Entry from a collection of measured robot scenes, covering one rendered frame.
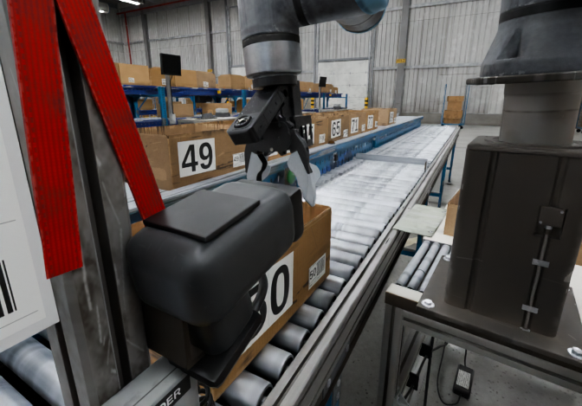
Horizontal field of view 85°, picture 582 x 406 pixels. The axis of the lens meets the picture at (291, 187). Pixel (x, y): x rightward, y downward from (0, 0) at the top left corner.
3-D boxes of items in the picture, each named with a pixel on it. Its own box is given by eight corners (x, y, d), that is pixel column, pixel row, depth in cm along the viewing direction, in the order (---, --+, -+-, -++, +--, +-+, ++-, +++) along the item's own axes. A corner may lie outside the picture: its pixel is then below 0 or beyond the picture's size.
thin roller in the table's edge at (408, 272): (403, 285, 71) (430, 241, 93) (394, 282, 72) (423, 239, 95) (402, 293, 72) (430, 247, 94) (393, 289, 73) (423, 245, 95)
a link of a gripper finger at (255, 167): (270, 196, 61) (284, 152, 57) (252, 205, 56) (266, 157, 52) (257, 189, 62) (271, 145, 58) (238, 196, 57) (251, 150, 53)
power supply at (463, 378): (468, 401, 126) (470, 394, 125) (451, 393, 129) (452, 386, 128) (473, 375, 138) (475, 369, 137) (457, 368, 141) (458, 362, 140)
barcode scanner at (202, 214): (313, 286, 28) (307, 173, 24) (225, 411, 18) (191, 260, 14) (252, 267, 31) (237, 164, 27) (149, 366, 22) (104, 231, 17)
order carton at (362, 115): (348, 138, 229) (350, 113, 224) (312, 135, 243) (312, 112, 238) (365, 132, 262) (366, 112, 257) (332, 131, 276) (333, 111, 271)
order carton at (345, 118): (327, 145, 196) (328, 116, 191) (286, 141, 210) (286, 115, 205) (349, 138, 229) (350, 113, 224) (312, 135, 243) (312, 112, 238)
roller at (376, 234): (382, 249, 99) (383, 235, 98) (247, 219, 124) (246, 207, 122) (385, 243, 103) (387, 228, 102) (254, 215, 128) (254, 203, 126)
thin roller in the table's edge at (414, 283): (415, 288, 70) (440, 242, 92) (405, 286, 71) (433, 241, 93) (414, 296, 70) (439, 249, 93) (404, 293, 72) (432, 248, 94)
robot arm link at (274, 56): (281, 36, 44) (227, 49, 49) (284, 74, 45) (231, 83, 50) (309, 46, 51) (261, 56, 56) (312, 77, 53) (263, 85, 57)
